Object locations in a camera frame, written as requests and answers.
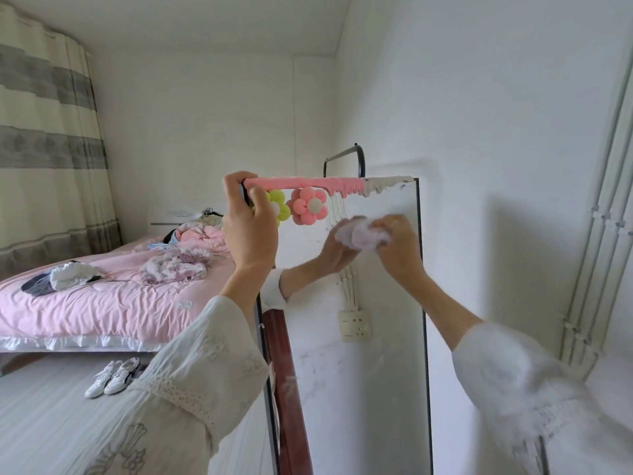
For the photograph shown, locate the person's left hand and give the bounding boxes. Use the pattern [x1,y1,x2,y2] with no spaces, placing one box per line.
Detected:
[221,171,280,278]

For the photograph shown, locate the person's right hand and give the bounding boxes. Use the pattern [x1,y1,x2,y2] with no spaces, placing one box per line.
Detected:
[369,214,425,288]

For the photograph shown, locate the white wiping cloth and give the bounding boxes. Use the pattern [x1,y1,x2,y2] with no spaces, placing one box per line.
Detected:
[335,216,393,253]

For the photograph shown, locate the black-framed mirror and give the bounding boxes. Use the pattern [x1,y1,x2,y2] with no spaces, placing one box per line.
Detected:
[239,176,435,475]

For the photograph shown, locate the person's left forearm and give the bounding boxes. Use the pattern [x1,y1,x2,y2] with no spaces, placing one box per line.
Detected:
[49,264,270,475]

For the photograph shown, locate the person's right forearm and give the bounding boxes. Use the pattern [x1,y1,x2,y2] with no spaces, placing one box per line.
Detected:
[395,271,633,475]

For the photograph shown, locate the green plush flower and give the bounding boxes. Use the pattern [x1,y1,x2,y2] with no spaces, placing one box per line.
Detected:
[264,189,291,227]

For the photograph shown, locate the pink padded jacket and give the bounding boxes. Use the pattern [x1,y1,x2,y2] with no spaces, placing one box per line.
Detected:
[175,226,233,254]

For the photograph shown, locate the pink plush flower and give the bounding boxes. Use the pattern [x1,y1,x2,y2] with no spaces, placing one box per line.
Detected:
[286,186,329,227]

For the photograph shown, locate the pink drip foam trim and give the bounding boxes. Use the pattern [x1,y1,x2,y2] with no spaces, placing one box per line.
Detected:
[243,176,367,197]

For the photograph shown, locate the white drip foam trim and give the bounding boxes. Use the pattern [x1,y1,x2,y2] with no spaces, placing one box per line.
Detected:
[363,175,415,199]

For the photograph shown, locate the black garment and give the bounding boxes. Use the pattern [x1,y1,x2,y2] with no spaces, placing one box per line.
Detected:
[163,207,224,245]

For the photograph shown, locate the purple white fuzzy garment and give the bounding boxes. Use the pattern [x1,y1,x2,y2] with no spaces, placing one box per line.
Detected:
[140,247,210,285]

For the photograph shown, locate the white crumpled garment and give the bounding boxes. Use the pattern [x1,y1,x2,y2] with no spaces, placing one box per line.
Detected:
[49,261,104,292]

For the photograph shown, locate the grey cream striped curtain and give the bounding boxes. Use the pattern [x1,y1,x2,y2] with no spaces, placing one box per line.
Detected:
[0,2,123,282]

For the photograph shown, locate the white wall cable conduits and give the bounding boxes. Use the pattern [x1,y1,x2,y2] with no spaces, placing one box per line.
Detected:
[558,53,633,371]

